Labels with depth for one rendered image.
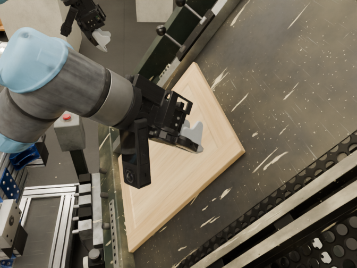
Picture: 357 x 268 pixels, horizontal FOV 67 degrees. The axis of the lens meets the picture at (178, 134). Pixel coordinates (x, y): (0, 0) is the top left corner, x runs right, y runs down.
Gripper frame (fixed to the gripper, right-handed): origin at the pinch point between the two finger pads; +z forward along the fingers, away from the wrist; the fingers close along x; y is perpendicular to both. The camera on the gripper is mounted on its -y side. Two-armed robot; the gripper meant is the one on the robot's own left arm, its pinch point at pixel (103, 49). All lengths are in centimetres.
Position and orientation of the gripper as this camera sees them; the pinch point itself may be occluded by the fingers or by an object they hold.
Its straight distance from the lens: 109.5
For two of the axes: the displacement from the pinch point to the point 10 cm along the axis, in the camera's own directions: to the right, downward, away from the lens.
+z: 4.0, 6.1, 6.8
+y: 9.1, -3.6, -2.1
